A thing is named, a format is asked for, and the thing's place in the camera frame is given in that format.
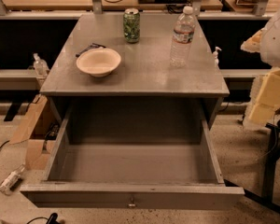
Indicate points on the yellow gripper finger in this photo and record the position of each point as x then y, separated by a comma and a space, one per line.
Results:
252, 44
264, 100

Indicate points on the clear plastic water bottle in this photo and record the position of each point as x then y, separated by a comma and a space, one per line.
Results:
182, 37

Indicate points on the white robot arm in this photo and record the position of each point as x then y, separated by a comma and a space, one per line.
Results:
270, 42

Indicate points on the white pump dispenser bottle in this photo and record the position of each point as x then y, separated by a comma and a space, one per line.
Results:
215, 54

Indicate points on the grey open top drawer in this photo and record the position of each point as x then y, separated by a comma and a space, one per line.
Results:
161, 155

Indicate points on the clear bottle on left shelf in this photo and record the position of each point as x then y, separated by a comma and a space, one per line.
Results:
40, 66

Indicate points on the plastic bottle on floor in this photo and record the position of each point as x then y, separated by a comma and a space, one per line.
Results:
10, 181

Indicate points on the grey cabinet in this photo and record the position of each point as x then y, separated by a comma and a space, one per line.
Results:
145, 66

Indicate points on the green soda can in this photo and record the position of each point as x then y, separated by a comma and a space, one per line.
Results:
131, 25

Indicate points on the cream paper bowl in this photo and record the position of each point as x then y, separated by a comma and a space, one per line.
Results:
98, 62

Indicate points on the black utensil behind bowl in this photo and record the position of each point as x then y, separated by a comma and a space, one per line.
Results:
91, 46

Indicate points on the brown cardboard box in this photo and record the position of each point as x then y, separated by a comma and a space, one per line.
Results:
33, 129

